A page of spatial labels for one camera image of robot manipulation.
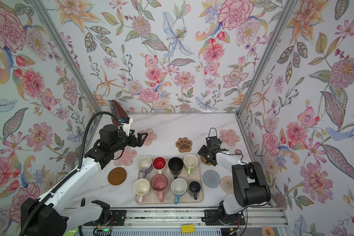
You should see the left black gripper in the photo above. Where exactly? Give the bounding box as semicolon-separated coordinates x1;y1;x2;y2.
110;129;149;154

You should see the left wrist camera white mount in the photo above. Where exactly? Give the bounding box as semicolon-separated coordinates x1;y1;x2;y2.
120;117;133;137

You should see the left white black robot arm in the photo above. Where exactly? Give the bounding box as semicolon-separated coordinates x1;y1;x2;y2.
20;124;148;236

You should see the red mug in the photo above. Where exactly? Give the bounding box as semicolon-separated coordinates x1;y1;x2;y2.
152;157;167;174

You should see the white multicolour zigzag coaster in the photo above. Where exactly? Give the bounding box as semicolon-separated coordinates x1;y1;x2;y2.
220;176;234;195

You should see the woven rattan round coaster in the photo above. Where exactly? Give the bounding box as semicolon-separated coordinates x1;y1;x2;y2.
200;156;212;166

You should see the brown wooden metronome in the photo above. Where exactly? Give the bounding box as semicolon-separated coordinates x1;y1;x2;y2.
109;100;130;126

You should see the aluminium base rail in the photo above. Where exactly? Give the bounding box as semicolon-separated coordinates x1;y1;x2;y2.
77;207;292;236

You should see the pink flower coaster right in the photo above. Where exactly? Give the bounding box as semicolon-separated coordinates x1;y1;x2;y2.
219;129;241;147

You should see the pink flower coaster front left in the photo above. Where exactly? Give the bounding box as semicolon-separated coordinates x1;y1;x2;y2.
114;147;137;166

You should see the grey-blue woven round coaster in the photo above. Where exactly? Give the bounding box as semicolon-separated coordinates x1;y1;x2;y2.
202;170;221;188

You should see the brown round cork coaster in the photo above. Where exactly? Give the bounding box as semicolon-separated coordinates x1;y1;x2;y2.
107;167;127;186

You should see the black corrugated cable conduit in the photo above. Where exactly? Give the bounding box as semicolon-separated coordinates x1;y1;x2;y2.
19;111;122;236

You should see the yellow sticky label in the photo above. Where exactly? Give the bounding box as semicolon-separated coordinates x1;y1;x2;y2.
181;224;195;234

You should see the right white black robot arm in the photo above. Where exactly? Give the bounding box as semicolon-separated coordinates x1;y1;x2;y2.
198;136;271;224

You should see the black mug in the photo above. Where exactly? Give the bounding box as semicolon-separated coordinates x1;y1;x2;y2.
168;157;184;179

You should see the brown paw print coaster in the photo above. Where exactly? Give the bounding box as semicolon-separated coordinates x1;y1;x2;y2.
176;137;193;153

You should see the purple mug white inside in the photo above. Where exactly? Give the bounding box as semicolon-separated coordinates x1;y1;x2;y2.
137;156;153;179

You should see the cream mug pink handle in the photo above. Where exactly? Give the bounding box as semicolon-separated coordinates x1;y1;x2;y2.
133;179;150;204

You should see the blue mug white inside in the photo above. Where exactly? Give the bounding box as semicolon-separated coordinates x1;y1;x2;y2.
171;178;187;205

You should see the pink flower coaster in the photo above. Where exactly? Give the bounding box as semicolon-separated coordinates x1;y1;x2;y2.
219;129;241;147
139;128;157;146
114;147;137;166

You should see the pink flower coaster back left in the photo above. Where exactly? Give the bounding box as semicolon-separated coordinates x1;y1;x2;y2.
139;128;157;146

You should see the light green mug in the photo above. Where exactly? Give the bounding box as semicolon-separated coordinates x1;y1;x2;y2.
183;154;198;176

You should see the tape roll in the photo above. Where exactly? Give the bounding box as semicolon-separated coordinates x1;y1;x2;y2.
261;226;275;236

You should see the beige serving tray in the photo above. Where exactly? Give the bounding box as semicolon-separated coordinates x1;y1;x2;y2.
135;166;204;206

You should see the small dark navy mug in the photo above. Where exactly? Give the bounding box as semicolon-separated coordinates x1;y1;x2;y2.
188;181;201;200

